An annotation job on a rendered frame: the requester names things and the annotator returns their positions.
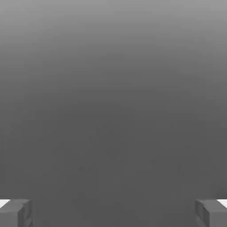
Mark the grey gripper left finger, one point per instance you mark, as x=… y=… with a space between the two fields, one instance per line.
x=12 y=214

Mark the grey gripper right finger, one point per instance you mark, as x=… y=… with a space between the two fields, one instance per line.
x=214 y=214

